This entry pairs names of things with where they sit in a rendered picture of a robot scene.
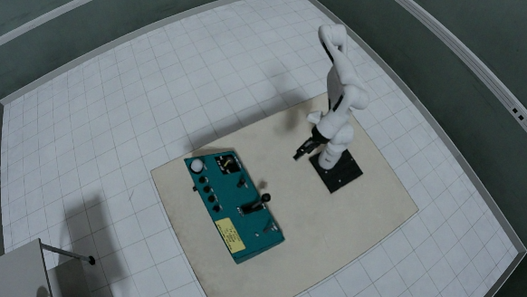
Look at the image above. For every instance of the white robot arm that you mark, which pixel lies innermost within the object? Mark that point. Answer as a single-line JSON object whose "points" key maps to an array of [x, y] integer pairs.
{"points": [[342, 72]]}

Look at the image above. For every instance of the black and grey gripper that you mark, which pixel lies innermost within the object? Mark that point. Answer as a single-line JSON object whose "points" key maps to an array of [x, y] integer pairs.
{"points": [[309, 145]]}

